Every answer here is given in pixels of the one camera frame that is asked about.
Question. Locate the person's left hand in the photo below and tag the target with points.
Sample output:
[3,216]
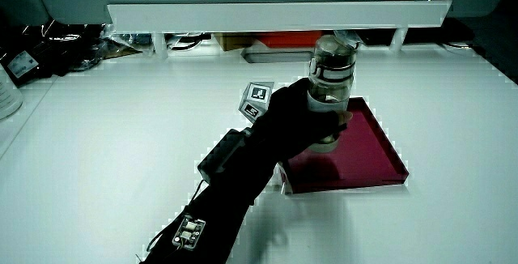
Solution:
[291,118]

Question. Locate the clear bottle with white base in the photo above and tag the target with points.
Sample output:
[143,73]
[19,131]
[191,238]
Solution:
[332,59]

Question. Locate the person's left forearm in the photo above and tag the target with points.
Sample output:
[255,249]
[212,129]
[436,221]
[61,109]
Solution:
[226,199]

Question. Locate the grey shallow tray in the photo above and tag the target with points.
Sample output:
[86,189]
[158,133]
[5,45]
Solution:
[275,56]

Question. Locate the black wrist sensor box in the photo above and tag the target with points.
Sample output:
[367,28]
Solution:
[222,154]

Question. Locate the orange box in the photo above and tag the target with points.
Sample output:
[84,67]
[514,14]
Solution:
[289,39]

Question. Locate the dark red square tray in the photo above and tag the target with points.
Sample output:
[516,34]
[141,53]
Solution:
[364,154]

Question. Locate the brown cardboard box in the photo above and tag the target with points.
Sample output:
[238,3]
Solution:
[232,41]

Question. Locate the white desk shelf riser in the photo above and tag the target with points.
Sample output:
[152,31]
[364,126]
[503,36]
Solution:
[283,16]

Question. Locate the small green circuit board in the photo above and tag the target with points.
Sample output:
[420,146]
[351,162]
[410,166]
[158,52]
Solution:
[189,231]

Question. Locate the clear plastic bag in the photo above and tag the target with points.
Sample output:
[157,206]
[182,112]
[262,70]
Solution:
[125,41]

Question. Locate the black plastic bags pile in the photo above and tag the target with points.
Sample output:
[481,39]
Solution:
[56,53]

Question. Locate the white plastic container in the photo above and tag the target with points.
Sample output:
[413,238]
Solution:
[7,96]

